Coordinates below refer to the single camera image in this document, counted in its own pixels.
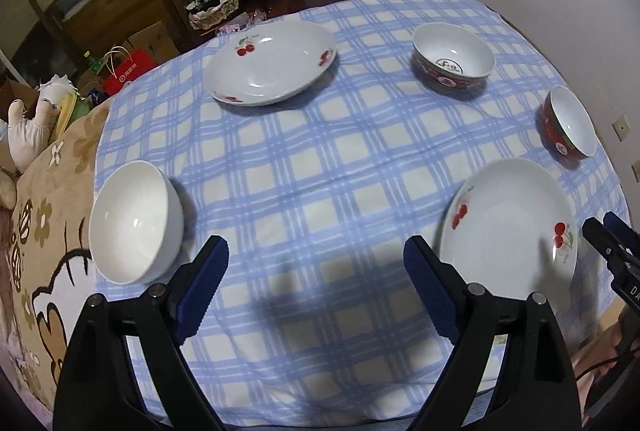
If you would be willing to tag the blue checked blanket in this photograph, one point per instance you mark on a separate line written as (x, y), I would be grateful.
(320, 171)

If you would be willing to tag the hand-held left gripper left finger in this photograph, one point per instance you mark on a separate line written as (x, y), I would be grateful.
(200, 291)

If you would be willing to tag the white yellow plush toy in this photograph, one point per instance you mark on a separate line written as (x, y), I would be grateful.
(60, 103)

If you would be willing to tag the green bottle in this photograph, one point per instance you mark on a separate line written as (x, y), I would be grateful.
(95, 62)

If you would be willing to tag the pink magazine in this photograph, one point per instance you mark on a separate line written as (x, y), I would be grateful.
(245, 22)

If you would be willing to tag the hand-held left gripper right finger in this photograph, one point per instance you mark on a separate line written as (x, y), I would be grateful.
(430, 291)

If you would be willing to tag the red paper bag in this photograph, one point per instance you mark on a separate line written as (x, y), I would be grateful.
(127, 73)

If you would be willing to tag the plain white bowl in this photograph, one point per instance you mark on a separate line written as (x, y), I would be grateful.
(130, 221)

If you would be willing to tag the white cherry print plate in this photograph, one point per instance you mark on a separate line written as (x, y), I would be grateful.
(510, 216)
(270, 66)

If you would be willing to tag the cream plush toy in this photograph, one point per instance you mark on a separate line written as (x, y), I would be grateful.
(6, 188)

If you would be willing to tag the red floral patterned bowl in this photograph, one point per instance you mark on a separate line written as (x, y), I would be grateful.
(450, 46)

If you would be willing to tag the open cardboard box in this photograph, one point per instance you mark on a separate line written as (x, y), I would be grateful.
(17, 98)

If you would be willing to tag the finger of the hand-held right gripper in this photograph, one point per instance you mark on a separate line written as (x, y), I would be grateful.
(605, 243)
(617, 226)

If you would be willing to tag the red bowl white inside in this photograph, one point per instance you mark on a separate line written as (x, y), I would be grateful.
(570, 116)

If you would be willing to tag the white pink plush toy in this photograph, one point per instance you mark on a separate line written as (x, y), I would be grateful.
(27, 136)

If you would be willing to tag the brown printed blanket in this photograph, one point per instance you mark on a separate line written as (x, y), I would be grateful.
(45, 261)

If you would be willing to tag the wall socket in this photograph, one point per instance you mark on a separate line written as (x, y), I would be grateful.
(621, 127)

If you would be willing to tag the wicker basket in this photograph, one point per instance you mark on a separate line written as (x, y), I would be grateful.
(215, 13)

